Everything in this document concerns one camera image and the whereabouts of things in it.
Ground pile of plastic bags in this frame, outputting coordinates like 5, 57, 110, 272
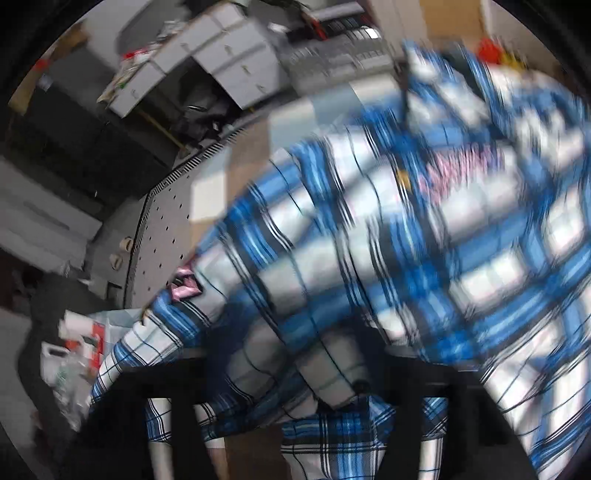
39, 309, 144, 430

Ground blue plaid shirt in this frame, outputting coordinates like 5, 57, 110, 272
90, 39, 591, 480

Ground black box with red stripe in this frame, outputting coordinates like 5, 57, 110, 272
295, 4, 384, 42

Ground wooden door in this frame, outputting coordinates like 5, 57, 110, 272
418, 0, 495, 42

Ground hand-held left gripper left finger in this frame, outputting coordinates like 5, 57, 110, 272
60, 355, 211, 480

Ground grey suitcase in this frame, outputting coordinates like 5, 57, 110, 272
281, 41, 398, 88

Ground desk clutter pile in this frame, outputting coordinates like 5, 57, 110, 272
97, 28, 185, 102

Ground red and yellow toys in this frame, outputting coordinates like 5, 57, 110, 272
478, 37, 529, 70

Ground white drawer desk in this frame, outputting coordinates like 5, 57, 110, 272
106, 2, 289, 118

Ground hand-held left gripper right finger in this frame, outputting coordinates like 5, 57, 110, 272
379, 355, 522, 480

